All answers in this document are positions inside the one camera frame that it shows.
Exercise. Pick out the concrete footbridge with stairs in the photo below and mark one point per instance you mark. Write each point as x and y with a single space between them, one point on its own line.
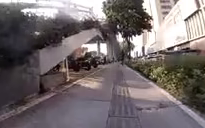
63 50

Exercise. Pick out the dark tactile paving strip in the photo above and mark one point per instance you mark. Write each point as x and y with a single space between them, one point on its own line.
123 103

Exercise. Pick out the green hedge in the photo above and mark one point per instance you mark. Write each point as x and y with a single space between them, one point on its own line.
190 80

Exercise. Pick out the dark green tree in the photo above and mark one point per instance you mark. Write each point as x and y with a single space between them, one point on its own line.
126 15

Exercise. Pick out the tall building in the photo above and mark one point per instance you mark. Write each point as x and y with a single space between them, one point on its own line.
200 23

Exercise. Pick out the row of parked motorcycles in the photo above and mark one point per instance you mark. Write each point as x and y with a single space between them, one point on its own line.
84 62

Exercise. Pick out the grey concrete wall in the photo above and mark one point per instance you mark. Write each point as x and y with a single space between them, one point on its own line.
13 85

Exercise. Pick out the pale kerb stone line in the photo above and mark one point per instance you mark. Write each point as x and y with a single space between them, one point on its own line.
30 103
176 101

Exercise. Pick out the paved footpath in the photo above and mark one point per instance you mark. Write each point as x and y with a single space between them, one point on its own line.
86 106

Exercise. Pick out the dark overhanging bushes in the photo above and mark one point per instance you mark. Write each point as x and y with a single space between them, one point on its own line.
13 36

